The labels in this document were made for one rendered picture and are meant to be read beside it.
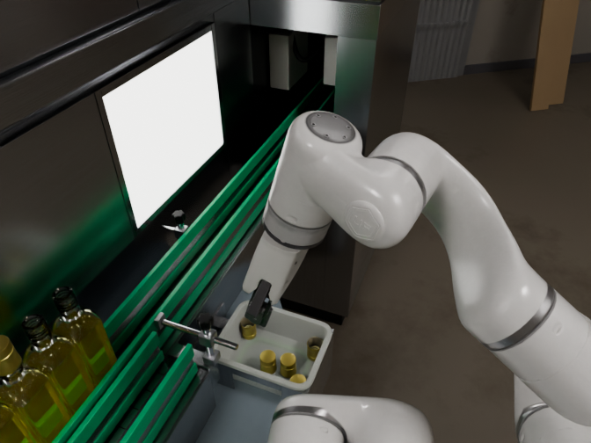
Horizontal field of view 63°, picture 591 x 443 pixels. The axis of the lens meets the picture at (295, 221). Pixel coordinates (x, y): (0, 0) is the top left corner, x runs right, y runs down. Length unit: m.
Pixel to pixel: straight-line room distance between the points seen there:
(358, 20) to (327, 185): 0.98
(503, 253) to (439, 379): 1.60
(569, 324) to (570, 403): 0.07
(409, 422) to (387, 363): 1.45
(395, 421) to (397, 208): 0.29
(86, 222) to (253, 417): 0.51
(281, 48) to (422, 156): 1.19
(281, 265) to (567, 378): 0.29
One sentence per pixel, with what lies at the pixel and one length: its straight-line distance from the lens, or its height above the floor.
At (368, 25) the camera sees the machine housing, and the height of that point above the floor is 1.28.
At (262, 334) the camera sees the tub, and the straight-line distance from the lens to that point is 1.15.
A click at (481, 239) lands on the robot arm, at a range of 0.51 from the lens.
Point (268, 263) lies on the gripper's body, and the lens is 0.54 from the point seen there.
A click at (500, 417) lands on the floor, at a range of 2.06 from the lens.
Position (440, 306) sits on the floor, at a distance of 2.31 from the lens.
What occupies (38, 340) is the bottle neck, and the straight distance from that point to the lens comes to 0.79.
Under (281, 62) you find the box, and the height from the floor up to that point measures 1.09.
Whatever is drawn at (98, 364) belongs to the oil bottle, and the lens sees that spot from 0.89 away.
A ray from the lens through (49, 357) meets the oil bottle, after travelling 0.80.
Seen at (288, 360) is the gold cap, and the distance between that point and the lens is 1.05.
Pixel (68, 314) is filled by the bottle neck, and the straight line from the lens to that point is 0.82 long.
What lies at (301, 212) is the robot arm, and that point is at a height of 1.38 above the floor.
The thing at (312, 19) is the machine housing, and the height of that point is 1.27.
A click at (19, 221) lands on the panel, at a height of 1.20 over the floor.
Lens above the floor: 1.68
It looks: 39 degrees down
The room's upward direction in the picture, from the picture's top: straight up
